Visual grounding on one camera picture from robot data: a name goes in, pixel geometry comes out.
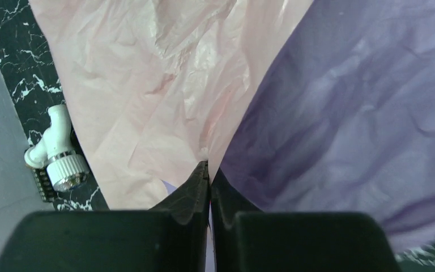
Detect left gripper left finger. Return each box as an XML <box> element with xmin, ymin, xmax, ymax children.
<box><xmin>0</xmin><ymin>161</ymin><xmax>210</xmax><ymax>271</ymax></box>

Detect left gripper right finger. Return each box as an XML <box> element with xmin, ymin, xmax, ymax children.
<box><xmin>210</xmin><ymin>171</ymin><xmax>400</xmax><ymax>271</ymax></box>

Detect pink wrapping paper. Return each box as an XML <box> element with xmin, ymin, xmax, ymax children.
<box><xmin>30</xmin><ymin>1</ymin><xmax>312</xmax><ymax>210</ymax></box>

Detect purple wrapping paper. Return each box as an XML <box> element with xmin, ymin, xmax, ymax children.
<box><xmin>221</xmin><ymin>1</ymin><xmax>435</xmax><ymax>271</ymax></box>

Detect small spring connector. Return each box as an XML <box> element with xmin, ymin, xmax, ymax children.
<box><xmin>24</xmin><ymin>104</ymin><xmax>91</xmax><ymax>203</ymax></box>

